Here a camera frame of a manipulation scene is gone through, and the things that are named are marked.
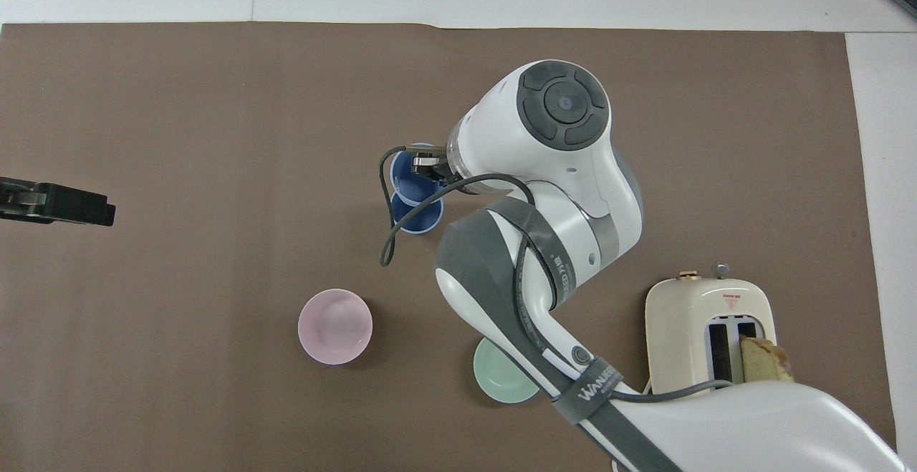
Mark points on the blue cup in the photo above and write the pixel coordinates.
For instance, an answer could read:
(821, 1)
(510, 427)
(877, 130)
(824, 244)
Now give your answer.
(419, 223)
(404, 178)

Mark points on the bread slice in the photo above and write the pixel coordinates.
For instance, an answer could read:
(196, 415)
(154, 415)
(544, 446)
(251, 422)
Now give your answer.
(763, 361)

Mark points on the green cup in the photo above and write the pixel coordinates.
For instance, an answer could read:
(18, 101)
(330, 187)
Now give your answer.
(498, 380)

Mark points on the pink cup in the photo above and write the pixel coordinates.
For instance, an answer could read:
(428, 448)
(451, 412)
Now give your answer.
(334, 326)

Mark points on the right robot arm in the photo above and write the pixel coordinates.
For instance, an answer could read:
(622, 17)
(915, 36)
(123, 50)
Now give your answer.
(573, 203)

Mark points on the cream toaster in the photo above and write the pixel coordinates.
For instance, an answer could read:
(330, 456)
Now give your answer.
(677, 336)

